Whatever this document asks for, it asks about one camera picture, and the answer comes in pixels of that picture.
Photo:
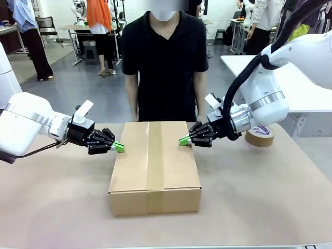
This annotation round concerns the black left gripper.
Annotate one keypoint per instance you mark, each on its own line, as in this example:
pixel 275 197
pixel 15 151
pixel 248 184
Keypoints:
pixel 79 133

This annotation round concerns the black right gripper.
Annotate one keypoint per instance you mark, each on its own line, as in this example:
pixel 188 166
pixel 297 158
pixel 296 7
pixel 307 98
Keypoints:
pixel 220 127

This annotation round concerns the brown cardboard box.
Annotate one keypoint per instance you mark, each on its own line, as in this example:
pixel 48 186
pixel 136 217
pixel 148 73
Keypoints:
pixel 129 168

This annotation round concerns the brown packing tape roll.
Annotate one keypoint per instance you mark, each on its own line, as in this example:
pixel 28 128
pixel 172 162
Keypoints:
pixel 262 141

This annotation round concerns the person's right forearm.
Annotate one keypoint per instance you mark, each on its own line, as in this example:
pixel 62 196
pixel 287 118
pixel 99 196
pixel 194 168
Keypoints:
pixel 132 96

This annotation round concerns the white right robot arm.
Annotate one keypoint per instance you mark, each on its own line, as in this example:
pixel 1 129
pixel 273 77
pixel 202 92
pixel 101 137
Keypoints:
pixel 267 85

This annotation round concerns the person's left forearm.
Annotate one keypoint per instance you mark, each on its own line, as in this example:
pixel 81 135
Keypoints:
pixel 200 96

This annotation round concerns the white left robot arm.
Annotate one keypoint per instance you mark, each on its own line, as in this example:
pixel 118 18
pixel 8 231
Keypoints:
pixel 23 116

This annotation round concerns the person's left hand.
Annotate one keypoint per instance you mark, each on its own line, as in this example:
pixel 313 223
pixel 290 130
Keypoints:
pixel 201 118

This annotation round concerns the person's right hand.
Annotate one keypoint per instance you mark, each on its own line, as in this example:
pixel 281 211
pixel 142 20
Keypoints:
pixel 135 117

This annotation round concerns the brown packing tape strip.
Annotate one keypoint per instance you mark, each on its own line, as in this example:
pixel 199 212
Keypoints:
pixel 155 160

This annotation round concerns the person in black t-shirt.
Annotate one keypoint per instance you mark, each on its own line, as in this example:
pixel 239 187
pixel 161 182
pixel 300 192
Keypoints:
pixel 166 72

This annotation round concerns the white rounded table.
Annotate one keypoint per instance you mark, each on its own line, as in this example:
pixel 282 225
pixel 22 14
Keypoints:
pixel 228 62

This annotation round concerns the black bag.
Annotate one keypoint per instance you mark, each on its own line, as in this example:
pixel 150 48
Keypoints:
pixel 228 36

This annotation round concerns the grey metal desk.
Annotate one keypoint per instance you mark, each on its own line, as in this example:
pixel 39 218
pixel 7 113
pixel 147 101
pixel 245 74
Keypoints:
pixel 238 39

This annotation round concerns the small grey stool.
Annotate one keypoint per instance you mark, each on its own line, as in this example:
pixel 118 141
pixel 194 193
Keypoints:
pixel 220 31

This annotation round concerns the wooden-top grey table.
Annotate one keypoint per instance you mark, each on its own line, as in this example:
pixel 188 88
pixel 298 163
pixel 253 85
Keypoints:
pixel 208 22

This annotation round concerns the white air purifier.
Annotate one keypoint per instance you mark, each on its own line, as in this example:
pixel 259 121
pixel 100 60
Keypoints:
pixel 7 77

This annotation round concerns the white face mask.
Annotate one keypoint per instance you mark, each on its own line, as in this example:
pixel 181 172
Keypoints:
pixel 164 15

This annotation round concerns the bystander in orange shirt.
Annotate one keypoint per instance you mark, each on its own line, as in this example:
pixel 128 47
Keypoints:
pixel 97 13

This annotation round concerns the black office chair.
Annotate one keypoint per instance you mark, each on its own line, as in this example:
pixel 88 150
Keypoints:
pixel 48 24

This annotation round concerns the bystander in white shirt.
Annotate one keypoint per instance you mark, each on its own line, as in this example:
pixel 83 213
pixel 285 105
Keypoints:
pixel 264 15

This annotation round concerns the bystander in yellow-green trousers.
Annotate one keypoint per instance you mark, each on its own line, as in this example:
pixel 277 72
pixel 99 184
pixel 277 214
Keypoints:
pixel 301 29

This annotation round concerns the bystander in blue shirt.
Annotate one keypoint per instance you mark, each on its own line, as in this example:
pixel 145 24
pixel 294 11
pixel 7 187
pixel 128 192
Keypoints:
pixel 28 15

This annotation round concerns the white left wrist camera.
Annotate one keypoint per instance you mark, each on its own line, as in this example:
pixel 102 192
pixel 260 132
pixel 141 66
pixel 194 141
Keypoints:
pixel 84 109

